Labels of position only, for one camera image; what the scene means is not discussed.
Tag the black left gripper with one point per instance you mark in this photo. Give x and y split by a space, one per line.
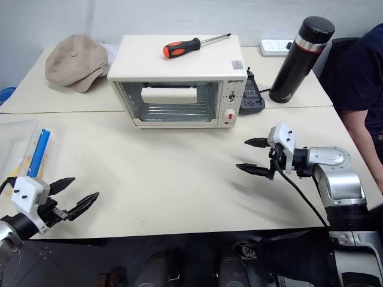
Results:
49 213

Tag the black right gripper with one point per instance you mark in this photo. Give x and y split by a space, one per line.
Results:
278 157

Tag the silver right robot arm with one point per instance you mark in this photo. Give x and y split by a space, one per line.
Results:
341 185

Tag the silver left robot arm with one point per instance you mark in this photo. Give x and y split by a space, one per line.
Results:
9 233

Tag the cream toaster oven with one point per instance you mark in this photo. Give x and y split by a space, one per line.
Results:
173 70

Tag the clear bag with blue strip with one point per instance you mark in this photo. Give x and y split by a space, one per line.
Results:
40 152

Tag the black desk device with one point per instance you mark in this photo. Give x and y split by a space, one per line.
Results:
251 98

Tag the clear plastic container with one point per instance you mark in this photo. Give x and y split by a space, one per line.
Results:
18 140

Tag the black thermos bottle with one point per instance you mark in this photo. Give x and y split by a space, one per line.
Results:
294 59

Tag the white power strip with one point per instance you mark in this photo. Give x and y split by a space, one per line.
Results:
273 47

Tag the dark rounded shape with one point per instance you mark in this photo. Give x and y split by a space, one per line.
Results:
235 272
157 270

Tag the blue bin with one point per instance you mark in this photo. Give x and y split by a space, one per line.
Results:
6 94

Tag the person in dark blue shirt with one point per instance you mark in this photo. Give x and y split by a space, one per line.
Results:
359 77

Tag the beige flat cap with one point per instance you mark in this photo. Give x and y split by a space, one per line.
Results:
74 62

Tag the orange black screwdriver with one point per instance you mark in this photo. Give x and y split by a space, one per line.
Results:
179 48

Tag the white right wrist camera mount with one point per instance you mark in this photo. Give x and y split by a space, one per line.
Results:
282 136

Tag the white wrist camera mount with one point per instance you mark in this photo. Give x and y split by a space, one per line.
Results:
282 136
25 194

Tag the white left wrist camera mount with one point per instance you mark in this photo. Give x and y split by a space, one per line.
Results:
25 194

